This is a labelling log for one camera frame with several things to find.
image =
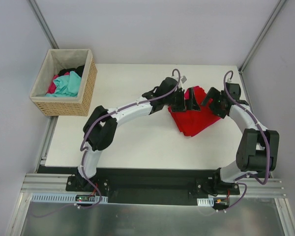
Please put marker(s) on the magenta t shirt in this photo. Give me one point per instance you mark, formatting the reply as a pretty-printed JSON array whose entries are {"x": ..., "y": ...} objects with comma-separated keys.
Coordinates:
[{"x": 187, "y": 94}]

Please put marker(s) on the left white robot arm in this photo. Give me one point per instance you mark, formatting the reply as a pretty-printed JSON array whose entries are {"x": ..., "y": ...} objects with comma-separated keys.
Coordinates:
[{"x": 100, "y": 128}]

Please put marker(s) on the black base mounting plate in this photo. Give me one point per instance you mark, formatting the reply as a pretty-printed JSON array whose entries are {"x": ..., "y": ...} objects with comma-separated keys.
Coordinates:
[{"x": 148, "y": 186}]

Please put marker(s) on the white cable duct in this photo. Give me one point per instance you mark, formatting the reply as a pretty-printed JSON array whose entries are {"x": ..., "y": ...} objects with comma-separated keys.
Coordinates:
[
  {"x": 67, "y": 198},
  {"x": 205, "y": 202}
]

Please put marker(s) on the black t shirt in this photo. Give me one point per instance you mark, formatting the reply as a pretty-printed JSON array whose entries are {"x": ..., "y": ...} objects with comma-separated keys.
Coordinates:
[{"x": 78, "y": 70}]

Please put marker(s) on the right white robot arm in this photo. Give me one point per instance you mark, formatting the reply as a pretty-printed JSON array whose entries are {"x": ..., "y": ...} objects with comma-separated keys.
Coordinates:
[{"x": 256, "y": 155}]

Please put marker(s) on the teal t shirt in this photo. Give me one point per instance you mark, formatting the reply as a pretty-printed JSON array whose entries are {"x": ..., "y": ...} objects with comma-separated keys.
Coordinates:
[{"x": 71, "y": 86}]

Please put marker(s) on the right white cable duct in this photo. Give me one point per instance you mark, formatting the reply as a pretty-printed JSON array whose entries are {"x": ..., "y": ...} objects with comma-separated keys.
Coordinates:
[{"x": 205, "y": 202}]

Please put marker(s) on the wicker basket with cloth liner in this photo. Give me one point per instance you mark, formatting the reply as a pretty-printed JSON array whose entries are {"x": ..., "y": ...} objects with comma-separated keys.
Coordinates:
[{"x": 54, "y": 62}]

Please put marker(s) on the red t shirt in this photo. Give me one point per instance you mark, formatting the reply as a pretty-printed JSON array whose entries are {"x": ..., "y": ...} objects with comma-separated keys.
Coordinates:
[{"x": 190, "y": 123}]

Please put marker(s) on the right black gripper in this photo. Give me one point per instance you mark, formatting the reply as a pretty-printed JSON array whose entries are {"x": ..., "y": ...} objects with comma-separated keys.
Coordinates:
[{"x": 213, "y": 99}]

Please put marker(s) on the aluminium frame rail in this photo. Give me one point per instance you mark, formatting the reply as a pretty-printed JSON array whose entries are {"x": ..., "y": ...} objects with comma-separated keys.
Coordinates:
[{"x": 56, "y": 183}]

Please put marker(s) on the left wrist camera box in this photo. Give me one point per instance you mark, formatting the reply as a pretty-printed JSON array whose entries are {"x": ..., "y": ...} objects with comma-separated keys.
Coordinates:
[{"x": 183, "y": 79}]

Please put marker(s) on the pink t shirt in basket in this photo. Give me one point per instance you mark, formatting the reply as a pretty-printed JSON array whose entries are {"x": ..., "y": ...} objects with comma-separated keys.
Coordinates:
[{"x": 56, "y": 85}]

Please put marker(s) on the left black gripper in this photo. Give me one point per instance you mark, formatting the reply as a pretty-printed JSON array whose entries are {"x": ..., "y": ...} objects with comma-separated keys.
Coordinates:
[{"x": 180, "y": 96}]

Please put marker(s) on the left white cable duct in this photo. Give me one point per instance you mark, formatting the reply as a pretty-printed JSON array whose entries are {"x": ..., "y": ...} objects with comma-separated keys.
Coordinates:
[{"x": 67, "y": 198}]

